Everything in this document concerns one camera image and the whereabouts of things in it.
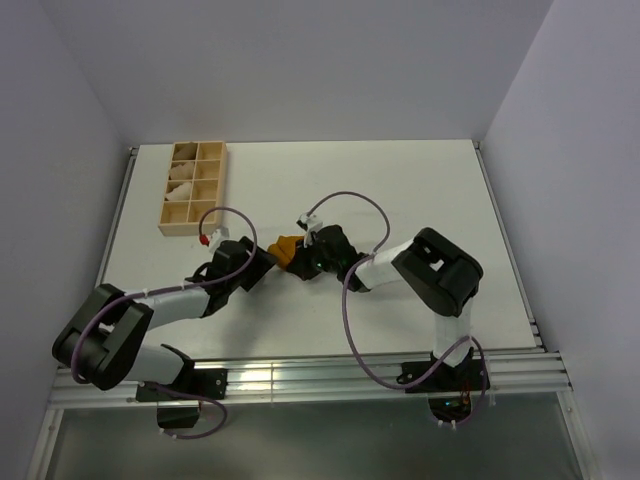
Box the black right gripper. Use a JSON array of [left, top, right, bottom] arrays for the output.
[[288, 236, 341, 282]]

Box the mustard yellow striped sock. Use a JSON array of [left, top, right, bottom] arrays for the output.
[[267, 236, 304, 271]]

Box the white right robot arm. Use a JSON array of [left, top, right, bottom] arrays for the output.
[[282, 225, 484, 390]]

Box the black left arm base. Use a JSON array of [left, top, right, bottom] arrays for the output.
[[135, 368, 228, 439]]

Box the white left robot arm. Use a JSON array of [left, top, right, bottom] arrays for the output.
[[52, 237, 277, 399]]

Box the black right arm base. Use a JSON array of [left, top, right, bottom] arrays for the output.
[[405, 357, 491, 427]]

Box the cream rolled sock lower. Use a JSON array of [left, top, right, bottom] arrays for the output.
[[165, 182, 192, 202]]

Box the cream rolled sock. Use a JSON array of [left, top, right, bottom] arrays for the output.
[[165, 182, 192, 202], [168, 161, 195, 181], [172, 142, 198, 161]]

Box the wooden compartment organizer box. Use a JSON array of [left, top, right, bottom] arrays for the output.
[[158, 141, 228, 237]]

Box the cream rolled sock middle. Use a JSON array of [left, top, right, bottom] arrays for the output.
[[168, 161, 195, 181]]

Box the cream rolled sock top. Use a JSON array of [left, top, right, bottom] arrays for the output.
[[172, 142, 198, 161]]

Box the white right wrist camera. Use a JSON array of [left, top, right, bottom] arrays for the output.
[[296, 212, 323, 237]]

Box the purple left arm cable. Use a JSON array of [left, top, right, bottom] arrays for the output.
[[72, 205, 259, 441]]

